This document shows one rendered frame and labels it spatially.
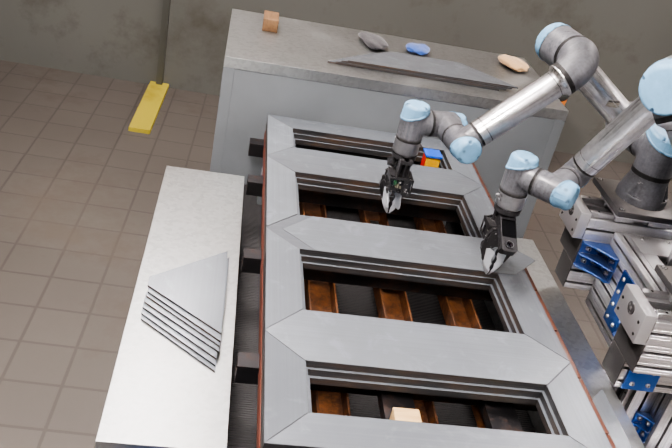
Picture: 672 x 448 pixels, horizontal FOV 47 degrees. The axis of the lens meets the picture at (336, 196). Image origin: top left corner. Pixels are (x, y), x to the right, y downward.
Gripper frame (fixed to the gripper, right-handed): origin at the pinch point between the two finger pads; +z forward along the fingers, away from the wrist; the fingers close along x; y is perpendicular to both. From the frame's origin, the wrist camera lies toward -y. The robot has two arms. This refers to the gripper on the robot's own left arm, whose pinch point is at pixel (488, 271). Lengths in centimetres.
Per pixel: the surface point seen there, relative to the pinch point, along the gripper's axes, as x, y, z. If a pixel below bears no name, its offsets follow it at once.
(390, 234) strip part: 26.0, 14.4, 0.7
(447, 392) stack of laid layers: 20.0, -44.8, 4.9
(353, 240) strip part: 37.5, 8.6, 0.7
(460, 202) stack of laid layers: -2.4, 44.1, 2.7
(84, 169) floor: 143, 186, 87
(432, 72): 2, 103, -20
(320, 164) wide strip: 44, 53, 0
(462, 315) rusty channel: 1.1, 5.0, 19.4
